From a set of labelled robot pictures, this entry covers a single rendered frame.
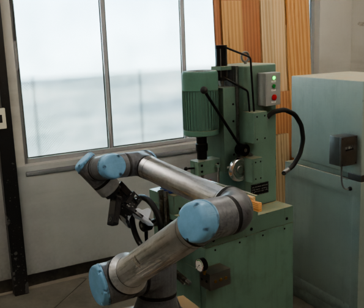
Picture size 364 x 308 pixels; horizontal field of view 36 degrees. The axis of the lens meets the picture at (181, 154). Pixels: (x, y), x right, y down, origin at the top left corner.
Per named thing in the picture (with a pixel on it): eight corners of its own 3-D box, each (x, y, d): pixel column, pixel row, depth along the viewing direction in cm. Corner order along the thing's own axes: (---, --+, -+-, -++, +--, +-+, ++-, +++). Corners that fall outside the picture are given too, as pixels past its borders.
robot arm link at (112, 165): (130, 150, 203) (112, 154, 213) (101, 153, 197) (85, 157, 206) (133, 176, 203) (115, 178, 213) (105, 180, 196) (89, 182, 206)
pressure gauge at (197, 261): (194, 273, 258) (194, 256, 256) (201, 271, 260) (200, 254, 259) (203, 278, 253) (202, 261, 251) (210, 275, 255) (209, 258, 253)
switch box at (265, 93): (257, 105, 281) (257, 73, 277) (272, 103, 286) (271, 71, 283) (266, 106, 276) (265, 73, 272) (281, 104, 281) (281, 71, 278)
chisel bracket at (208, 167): (190, 176, 282) (189, 159, 280) (212, 172, 289) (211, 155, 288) (199, 179, 276) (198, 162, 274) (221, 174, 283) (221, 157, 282)
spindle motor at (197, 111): (176, 134, 279) (174, 71, 273) (204, 130, 289) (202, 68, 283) (197, 139, 265) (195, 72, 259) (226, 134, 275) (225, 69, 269)
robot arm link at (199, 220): (133, 300, 214) (252, 231, 158) (92, 313, 203) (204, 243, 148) (120, 262, 218) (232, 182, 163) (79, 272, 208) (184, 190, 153)
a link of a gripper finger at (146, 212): (160, 212, 219) (139, 201, 220) (152, 224, 215) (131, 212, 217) (159, 216, 221) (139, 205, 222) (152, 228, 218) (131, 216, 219)
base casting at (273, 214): (153, 225, 296) (152, 208, 294) (237, 203, 328) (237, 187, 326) (205, 249, 260) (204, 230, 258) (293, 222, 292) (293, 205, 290)
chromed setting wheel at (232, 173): (227, 183, 277) (227, 158, 274) (246, 178, 284) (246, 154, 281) (231, 184, 275) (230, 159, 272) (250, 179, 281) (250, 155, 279)
